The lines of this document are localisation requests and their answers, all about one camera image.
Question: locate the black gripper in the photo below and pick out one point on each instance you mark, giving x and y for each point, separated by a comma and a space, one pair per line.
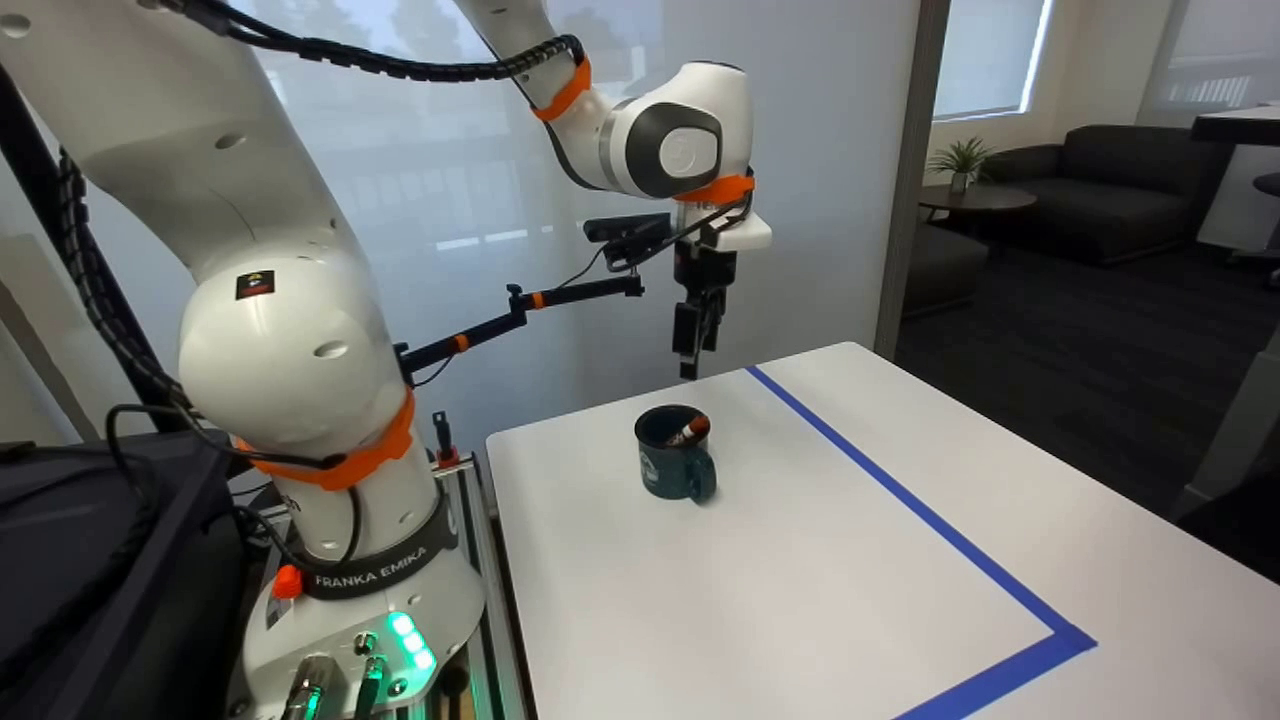
707, 280

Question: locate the orange and white marker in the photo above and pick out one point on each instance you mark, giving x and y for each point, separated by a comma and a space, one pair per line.
688, 431

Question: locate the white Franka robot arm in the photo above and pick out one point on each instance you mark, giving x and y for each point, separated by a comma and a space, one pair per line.
305, 335

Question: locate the dark teal enamel mug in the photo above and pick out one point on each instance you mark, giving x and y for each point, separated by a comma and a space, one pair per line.
675, 475

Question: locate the black stand with orange bands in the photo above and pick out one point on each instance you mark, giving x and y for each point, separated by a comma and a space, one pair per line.
494, 326

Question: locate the blue tape line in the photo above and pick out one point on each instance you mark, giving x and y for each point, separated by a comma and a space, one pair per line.
923, 514

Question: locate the round dark coffee table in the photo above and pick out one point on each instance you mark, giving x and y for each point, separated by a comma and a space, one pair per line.
980, 201

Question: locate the small potted plant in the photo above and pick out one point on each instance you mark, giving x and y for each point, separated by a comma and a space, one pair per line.
962, 162

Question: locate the dark grey sofa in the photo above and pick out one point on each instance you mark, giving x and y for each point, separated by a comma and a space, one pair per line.
1123, 184

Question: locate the black equipment case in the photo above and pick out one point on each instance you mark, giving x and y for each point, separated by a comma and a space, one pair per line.
92, 573

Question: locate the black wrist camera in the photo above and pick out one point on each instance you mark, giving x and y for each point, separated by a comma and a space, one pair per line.
624, 237

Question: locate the aluminium rail frame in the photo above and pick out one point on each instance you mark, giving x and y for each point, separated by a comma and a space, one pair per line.
487, 601

